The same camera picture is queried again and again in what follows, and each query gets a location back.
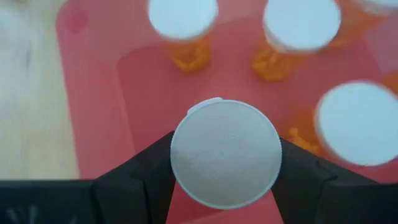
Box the medium amber pill bottle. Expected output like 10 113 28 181
251 0 342 83

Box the large amber pill bottle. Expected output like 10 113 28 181
169 97 284 210

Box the amber pill bottle white cap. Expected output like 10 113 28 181
287 80 398 167

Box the pink plastic basket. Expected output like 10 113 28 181
55 0 398 224

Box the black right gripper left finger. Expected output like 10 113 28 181
93 131 177 224

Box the small amber pill bottle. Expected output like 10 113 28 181
331 0 398 47
147 0 219 73

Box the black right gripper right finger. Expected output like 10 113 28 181
272 136 398 224

